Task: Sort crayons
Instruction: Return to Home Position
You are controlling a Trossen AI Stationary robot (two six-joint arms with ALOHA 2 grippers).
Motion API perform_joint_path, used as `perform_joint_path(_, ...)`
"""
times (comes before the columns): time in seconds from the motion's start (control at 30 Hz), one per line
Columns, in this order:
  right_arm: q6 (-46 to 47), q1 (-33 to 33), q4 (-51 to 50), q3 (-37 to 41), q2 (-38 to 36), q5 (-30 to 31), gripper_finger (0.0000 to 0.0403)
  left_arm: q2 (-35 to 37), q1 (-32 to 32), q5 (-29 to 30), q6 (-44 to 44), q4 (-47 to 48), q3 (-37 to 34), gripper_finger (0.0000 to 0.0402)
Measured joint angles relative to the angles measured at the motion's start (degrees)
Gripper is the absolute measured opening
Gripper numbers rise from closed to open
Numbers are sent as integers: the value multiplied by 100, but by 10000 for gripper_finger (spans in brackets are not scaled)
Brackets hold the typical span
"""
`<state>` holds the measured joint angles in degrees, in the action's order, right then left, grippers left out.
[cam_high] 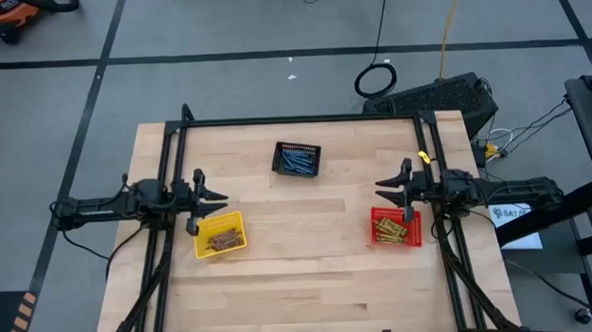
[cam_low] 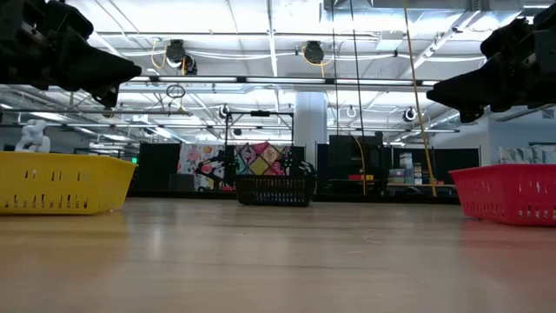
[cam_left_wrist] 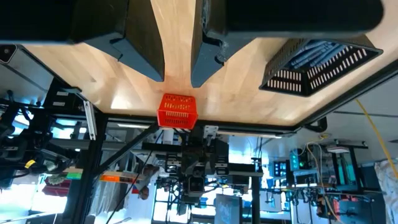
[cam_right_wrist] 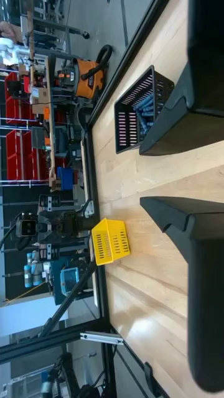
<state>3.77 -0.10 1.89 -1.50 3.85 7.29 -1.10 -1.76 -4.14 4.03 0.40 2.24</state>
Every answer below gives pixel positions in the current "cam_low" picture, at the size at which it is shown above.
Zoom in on red plastic basket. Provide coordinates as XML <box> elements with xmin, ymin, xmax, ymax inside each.
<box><xmin>449</xmin><ymin>163</ymin><xmax>556</xmax><ymax>227</ymax></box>

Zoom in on yellow cable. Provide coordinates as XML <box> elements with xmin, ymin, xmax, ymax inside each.
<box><xmin>401</xmin><ymin>0</ymin><xmax>438</xmax><ymax>197</ymax></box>

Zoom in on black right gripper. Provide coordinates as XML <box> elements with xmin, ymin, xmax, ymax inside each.
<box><xmin>425</xmin><ymin>3</ymin><xmax>556</xmax><ymax>124</ymax></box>

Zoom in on colourful patchwork quilt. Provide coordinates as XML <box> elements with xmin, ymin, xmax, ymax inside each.
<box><xmin>233</xmin><ymin>141</ymin><xmax>293</xmax><ymax>177</ymax></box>

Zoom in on teal patterned cloth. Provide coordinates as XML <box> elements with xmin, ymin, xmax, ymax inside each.
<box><xmin>498</xmin><ymin>143</ymin><xmax>556</xmax><ymax>165</ymax></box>

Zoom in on black robot station frame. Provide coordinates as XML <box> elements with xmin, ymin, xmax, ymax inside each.
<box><xmin>223</xmin><ymin>110</ymin><xmax>295</xmax><ymax>192</ymax></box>

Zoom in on stacked storage bins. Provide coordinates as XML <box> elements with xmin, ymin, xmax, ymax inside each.
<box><xmin>387</xmin><ymin>151</ymin><xmax>434</xmax><ymax>186</ymax></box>

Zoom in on black cabinet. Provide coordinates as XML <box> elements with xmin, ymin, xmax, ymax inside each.
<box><xmin>316</xmin><ymin>133</ymin><xmax>386</xmax><ymax>196</ymax></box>

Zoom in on black divider panel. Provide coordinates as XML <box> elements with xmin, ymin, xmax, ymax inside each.
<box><xmin>137</xmin><ymin>142</ymin><xmax>182</xmax><ymax>192</ymax></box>
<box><xmin>384</xmin><ymin>146</ymin><xmax>481</xmax><ymax>173</ymax></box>

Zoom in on thin black hanging cable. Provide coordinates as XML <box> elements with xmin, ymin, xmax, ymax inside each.
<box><xmin>330</xmin><ymin>0</ymin><xmax>341</xmax><ymax>136</ymax></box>

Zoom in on floral patterned cloth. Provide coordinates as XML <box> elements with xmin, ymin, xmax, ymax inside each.
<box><xmin>176</xmin><ymin>143</ymin><xmax>227</xmax><ymax>192</ymax></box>

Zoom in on long ceiling light strip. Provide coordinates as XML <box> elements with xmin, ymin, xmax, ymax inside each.
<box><xmin>125</xmin><ymin>74</ymin><xmax>440</xmax><ymax>89</ymax></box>

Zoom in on white robot figure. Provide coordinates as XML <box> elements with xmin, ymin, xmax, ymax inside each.
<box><xmin>14</xmin><ymin>119</ymin><xmax>52</xmax><ymax>154</ymax></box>

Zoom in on white structural column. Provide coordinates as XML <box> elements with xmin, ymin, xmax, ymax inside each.
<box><xmin>294</xmin><ymin>90</ymin><xmax>329</xmax><ymax>169</ymax></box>

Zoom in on black plastic basket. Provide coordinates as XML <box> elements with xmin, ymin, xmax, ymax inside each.
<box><xmin>234</xmin><ymin>173</ymin><xmax>318</xmax><ymax>208</ymax></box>

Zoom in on yellow plastic basket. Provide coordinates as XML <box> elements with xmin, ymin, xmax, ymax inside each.
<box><xmin>0</xmin><ymin>150</ymin><xmax>138</xmax><ymax>216</ymax></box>

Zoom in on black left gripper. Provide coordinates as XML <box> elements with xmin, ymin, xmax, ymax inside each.
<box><xmin>0</xmin><ymin>0</ymin><xmax>143</xmax><ymax>110</ymax></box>

